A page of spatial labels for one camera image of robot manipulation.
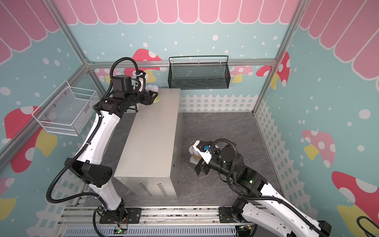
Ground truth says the green label can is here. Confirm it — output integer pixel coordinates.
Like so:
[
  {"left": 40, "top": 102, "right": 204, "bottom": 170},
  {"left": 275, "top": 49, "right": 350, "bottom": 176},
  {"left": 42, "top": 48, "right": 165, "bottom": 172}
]
[{"left": 145, "top": 85, "right": 160, "bottom": 103}]

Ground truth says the yellow label can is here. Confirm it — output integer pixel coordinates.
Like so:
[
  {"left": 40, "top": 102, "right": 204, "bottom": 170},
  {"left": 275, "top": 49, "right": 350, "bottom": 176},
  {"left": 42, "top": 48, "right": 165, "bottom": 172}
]
[{"left": 189, "top": 146, "right": 202, "bottom": 165}]

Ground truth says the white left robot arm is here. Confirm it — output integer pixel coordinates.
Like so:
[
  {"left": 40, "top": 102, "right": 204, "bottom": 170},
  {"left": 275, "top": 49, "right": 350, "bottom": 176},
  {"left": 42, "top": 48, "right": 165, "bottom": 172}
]
[{"left": 46, "top": 57, "right": 158, "bottom": 223}]

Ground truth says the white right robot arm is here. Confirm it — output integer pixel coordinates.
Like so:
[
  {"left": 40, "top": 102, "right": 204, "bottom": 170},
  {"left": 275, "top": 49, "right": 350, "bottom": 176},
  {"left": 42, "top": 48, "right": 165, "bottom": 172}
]
[{"left": 192, "top": 138, "right": 332, "bottom": 237}]

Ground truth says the grey metal cabinet counter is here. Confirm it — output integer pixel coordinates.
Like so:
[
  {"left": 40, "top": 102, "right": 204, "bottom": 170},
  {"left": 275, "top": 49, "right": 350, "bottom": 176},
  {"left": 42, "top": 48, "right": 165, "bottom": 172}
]
[{"left": 114, "top": 88, "right": 184, "bottom": 199}]

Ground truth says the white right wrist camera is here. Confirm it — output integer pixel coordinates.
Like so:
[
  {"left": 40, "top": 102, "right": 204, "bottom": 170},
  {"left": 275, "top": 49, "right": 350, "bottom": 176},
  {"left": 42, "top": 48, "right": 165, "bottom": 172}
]
[{"left": 193, "top": 140, "right": 212, "bottom": 164}]

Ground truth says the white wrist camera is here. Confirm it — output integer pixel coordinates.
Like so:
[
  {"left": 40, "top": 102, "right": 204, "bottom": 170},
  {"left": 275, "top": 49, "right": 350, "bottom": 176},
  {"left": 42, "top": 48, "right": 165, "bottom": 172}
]
[
  {"left": 193, "top": 140, "right": 212, "bottom": 164},
  {"left": 132, "top": 70, "right": 147, "bottom": 91}
]

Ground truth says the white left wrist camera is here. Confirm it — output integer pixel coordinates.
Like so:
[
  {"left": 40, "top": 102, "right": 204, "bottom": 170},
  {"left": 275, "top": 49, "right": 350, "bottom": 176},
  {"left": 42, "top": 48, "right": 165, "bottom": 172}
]
[{"left": 132, "top": 70, "right": 147, "bottom": 91}]

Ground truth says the black mesh wall basket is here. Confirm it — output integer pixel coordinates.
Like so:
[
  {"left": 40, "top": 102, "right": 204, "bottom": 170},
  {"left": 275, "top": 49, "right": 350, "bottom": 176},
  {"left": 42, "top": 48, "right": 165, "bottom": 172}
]
[{"left": 168, "top": 55, "right": 231, "bottom": 90}]

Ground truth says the white wire wall basket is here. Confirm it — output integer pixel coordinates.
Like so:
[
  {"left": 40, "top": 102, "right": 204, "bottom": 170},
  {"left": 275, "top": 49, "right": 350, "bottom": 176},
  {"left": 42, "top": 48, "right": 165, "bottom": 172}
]
[{"left": 32, "top": 81, "right": 99, "bottom": 136}]

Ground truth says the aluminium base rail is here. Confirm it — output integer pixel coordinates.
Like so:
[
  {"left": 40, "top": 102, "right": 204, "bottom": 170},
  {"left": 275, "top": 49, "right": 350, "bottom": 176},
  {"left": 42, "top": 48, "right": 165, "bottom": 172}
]
[{"left": 56, "top": 204, "right": 303, "bottom": 237}]

